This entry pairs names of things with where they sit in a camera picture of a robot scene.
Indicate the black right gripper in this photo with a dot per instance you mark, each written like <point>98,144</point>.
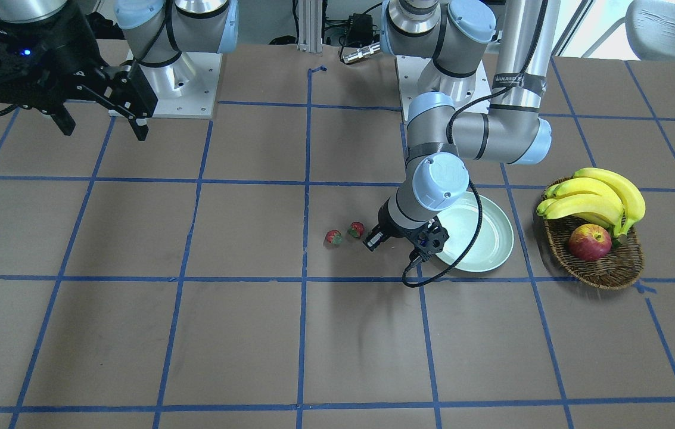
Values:
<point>77,43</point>

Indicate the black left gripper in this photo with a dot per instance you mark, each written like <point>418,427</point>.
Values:
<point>389,227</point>

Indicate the red strawberry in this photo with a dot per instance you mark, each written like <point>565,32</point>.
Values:
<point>356,230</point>
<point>333,237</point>

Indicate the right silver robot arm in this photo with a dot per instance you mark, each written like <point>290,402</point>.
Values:
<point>186,26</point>

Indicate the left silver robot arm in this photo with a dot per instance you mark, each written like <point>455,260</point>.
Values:
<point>480,99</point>

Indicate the light green plate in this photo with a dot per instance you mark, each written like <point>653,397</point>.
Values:
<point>495,237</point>

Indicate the black power adapter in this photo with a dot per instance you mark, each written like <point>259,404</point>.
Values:
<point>360,30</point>

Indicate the red apple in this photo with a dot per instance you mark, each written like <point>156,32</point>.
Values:
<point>589,242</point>

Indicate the yellow banana bunch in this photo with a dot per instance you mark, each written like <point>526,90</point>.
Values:
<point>598,196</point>

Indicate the brown wicker basket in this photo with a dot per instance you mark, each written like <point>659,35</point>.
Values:
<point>620,268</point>

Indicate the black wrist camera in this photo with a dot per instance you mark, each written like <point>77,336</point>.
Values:
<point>428,240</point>

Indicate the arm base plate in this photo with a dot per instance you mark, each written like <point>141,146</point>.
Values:
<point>185,83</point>
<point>418,75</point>

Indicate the aluminium frame post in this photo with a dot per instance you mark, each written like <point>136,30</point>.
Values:
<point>310,26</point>

